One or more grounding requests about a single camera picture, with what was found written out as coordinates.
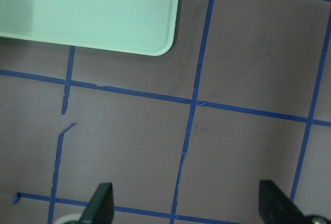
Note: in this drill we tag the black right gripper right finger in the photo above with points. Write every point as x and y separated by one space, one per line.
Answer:
275 207

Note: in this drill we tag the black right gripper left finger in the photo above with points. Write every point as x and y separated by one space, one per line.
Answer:
100 208

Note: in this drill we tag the mint green tray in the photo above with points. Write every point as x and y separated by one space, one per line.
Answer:
144 27

